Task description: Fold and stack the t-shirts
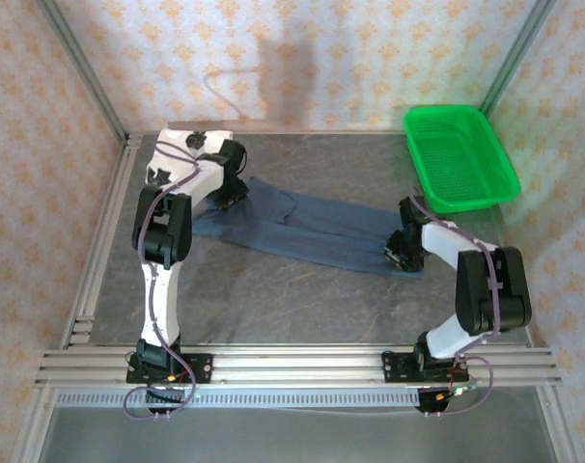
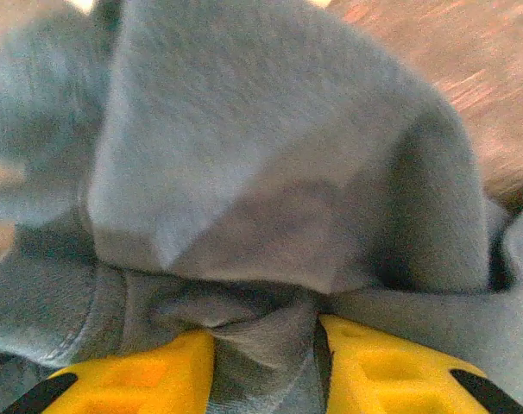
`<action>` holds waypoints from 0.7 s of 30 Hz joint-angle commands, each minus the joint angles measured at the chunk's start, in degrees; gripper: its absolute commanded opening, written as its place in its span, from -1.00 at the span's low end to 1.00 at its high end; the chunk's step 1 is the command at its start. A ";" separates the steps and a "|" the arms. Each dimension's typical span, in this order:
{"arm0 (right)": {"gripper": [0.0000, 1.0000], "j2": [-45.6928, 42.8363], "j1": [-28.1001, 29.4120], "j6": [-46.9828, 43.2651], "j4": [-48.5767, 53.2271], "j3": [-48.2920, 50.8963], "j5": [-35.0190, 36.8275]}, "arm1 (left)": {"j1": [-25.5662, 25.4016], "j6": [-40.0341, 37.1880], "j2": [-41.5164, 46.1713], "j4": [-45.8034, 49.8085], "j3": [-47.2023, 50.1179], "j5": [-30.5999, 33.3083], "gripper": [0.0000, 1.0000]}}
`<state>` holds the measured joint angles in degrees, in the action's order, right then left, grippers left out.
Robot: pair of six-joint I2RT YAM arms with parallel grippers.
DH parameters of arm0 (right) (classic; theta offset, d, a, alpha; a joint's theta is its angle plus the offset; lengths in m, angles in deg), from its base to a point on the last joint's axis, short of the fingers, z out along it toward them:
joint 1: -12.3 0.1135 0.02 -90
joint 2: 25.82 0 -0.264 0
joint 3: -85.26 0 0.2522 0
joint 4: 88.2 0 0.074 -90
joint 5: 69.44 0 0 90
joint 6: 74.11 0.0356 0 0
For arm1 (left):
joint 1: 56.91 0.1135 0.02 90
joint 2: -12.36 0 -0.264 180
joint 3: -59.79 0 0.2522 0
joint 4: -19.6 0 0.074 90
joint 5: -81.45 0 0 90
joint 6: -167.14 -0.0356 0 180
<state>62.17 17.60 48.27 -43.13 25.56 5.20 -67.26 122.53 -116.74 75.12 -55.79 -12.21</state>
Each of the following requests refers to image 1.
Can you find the dark blue t-shirt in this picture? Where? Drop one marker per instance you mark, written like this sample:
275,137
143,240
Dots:
321,226

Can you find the aluminium cross rail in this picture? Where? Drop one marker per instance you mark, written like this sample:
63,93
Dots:
297,366

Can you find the aluminium left frame post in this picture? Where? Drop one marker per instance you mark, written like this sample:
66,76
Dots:
80,67

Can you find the aluminium frame post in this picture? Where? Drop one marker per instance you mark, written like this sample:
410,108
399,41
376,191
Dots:
514,62
80,67

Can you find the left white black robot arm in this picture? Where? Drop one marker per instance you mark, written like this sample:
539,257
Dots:
162,299

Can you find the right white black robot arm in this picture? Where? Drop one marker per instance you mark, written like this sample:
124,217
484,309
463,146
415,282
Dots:
495,289

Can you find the aluminium frame leg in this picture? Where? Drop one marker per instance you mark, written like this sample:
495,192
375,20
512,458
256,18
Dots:
36,424
558,424

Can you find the green plastic basket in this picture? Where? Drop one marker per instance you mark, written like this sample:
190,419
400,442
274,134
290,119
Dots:
461,159

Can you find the white t-shirt with black print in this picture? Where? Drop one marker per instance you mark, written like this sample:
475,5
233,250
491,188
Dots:
169,135

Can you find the aluminium table back rail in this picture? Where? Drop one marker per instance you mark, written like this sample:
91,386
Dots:
297,132

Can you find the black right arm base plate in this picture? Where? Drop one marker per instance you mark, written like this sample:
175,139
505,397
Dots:
394,366

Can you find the wide aluminium table side rail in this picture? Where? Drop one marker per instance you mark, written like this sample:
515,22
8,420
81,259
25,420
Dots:
119,193

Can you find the aluminium right frame post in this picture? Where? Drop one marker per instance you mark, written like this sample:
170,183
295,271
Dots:
514,62

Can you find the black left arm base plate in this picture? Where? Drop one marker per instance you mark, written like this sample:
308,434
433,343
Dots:
201,369

